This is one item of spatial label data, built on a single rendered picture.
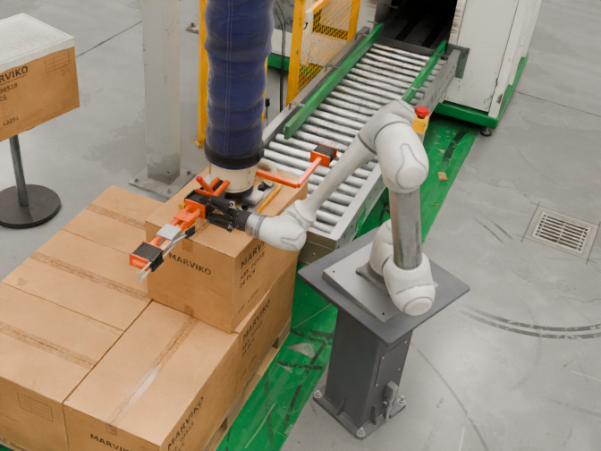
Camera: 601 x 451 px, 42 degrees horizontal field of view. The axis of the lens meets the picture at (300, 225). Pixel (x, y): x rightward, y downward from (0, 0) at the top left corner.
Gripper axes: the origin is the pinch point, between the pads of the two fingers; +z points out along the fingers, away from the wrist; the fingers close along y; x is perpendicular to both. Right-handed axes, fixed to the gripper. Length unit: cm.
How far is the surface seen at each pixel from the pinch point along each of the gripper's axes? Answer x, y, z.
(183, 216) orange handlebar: -10.9, -1.6, 0.3
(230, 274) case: -6.3, 21.5, -17.0
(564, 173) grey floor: 282, 105, -126
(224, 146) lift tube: 15.2, -17.8, -1.6
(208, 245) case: -5.0, 12.8, -7.0
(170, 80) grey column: 136, 36, 93
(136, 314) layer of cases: -14, 53, 20
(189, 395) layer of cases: -40, 53, -20
